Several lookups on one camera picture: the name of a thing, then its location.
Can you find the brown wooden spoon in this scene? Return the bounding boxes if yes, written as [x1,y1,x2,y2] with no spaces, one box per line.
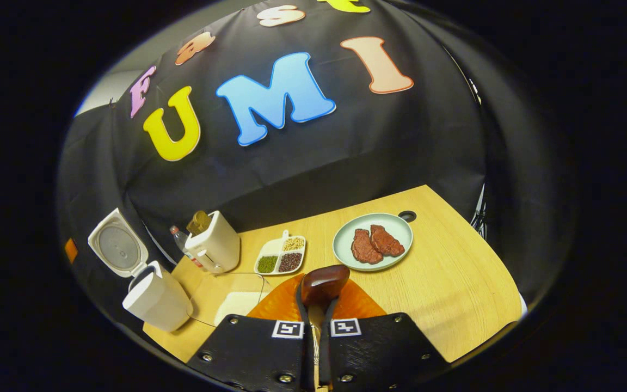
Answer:
[300,265,351,392]

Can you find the white divided bean dish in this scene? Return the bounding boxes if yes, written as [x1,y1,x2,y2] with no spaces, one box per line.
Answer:
[254,230,307,275]

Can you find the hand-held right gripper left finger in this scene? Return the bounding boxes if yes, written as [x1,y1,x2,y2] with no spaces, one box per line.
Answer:
[187,274,317,392]

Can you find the white rice cooker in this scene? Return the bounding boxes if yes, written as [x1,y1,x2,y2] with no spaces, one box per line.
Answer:
[88,208,194,333]

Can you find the white toaster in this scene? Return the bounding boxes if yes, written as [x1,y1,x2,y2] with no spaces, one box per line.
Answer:
[185,211,241,274]

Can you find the clear container of rice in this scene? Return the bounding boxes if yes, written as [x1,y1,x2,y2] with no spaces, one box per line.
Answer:
[191,272,271,327]

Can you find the toast slice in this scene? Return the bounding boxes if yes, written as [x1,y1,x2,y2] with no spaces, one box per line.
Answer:
[187,211,212,236]

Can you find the red label bottle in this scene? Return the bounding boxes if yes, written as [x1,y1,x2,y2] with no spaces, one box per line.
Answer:
[169,225,205,270]

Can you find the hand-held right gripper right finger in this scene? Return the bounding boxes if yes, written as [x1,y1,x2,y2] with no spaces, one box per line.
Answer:
[319,278,451,392]

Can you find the pale green plate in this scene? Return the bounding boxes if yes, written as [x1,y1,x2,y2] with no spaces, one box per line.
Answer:
[333,210,417,272]

